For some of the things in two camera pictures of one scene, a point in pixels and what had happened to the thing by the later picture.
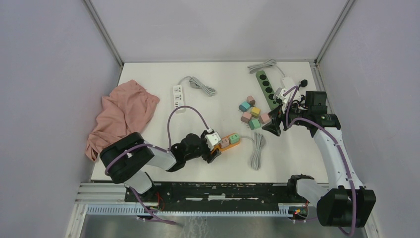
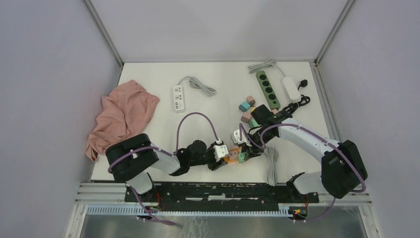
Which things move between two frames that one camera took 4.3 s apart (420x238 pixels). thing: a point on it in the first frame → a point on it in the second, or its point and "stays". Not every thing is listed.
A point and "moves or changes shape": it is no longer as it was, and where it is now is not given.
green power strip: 267,90 stays
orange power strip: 227,142 moves or changes shape
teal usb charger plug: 244,106 stays
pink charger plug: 246,117 stays
